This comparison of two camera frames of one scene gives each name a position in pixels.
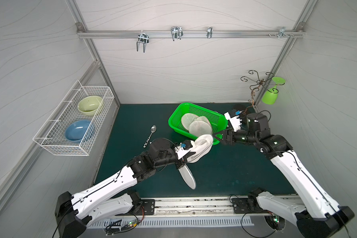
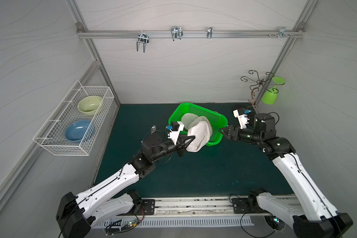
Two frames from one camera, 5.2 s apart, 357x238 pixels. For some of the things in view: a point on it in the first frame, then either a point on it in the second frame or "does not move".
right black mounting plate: (240, 206) does not move
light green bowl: (89, 105) does not move
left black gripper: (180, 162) → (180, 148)
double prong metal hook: (143, 38) does not move
